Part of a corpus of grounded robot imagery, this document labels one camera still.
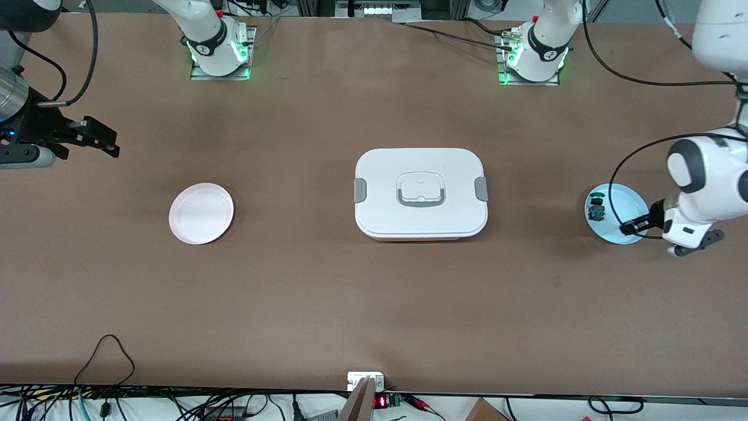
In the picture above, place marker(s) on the small white device box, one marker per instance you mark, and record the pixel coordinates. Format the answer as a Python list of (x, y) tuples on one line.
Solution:
[(356, 380)]

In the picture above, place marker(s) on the red clip leads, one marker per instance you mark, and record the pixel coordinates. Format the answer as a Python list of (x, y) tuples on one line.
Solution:
[(429, 409)]

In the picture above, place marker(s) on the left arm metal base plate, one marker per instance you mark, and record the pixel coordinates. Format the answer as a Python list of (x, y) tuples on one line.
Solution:
[(514, 83)]

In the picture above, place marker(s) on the white lunch box grey latches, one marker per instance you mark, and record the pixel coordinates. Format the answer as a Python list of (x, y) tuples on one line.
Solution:
[(421, 169)]

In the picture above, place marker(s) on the red digit display board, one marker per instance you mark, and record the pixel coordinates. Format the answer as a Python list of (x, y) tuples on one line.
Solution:
[(381, 401)]

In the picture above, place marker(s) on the brown cardboard piece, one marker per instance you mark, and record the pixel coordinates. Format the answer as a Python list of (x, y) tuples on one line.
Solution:
[(484, 412)]

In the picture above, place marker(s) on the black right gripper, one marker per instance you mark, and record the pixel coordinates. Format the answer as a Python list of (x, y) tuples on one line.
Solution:
[(36, 127)]

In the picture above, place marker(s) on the light blue round plate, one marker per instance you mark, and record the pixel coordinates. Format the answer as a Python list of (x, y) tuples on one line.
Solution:
[(631, 202)]

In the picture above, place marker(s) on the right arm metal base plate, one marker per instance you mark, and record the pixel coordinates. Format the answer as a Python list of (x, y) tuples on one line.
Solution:
[(201, 76)]

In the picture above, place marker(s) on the green push button switch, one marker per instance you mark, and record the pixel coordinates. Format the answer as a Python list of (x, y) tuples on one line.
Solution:
[(596, 213)]

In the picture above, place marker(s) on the aluminium bar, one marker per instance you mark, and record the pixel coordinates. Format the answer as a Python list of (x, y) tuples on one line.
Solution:
[(357, 406)]

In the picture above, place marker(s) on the pink round plate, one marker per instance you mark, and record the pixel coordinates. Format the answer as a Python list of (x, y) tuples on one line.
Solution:
[(201, 213)]

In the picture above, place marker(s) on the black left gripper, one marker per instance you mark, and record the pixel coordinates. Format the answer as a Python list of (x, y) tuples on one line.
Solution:
[(655, 217)]

